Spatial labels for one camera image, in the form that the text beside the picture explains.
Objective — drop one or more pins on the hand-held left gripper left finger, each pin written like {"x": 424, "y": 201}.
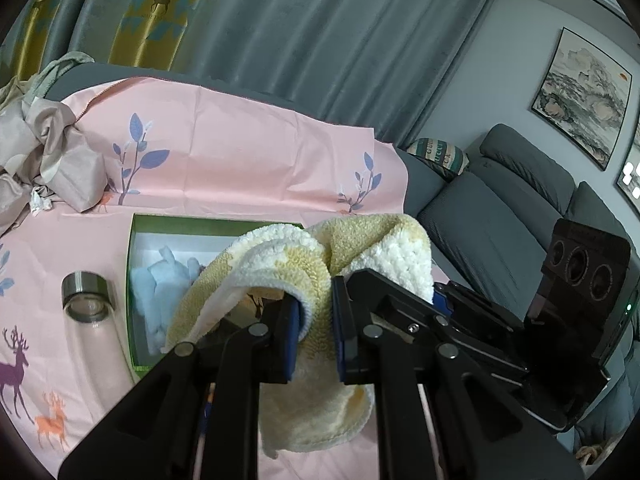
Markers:
{"x": 290, "y": 340}

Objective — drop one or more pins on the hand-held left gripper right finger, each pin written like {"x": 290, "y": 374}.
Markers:
{"x": 339, "y": 330}

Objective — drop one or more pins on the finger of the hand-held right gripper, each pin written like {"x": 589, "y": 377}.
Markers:
{"x": 395, "y": 305}
{"x": 485, "y": 330}

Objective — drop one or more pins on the cream yellow towel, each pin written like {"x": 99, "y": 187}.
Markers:
{"x": 310, "y": 410}

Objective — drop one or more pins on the green cardboard box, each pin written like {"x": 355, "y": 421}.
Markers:
{"x": 200, "y": 242}

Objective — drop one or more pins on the white fluffy cloth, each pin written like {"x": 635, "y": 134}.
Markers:
{"x": 155, "y": 290}

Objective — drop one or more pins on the grey sofa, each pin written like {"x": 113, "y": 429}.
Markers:
{"x": 475, "y": 210}

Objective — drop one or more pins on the framed picture with glare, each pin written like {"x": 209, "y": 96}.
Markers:
{"x": 631, "y": 170}

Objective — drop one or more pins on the striped cushion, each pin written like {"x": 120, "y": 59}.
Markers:
{"x": 440, "y": 155}

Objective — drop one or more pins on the pink printed sheet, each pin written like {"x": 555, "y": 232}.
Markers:
{"x": 250, "y": 160}

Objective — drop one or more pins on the glass bottle with steel cap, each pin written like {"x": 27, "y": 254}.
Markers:
{"x": 85, "y": 295}

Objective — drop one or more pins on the crumpled beige bedding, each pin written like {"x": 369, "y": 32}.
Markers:
{"x": 65, "y": 170}

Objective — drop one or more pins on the crumpled white paper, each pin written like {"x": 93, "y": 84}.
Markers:
{"x": 40, "y": 202}

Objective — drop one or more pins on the grey curtain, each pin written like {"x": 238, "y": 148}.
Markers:
{"x": 325, "y": 25}

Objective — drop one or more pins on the grey-green cloth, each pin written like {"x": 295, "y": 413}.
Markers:
{"x": 55, "y": 70}

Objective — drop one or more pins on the yellow patterned curtain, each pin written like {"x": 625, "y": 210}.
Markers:
{"x": 155, "y": 5}

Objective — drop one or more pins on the landscape wall painting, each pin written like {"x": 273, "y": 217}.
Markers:
{"x": 585, "y": 95}

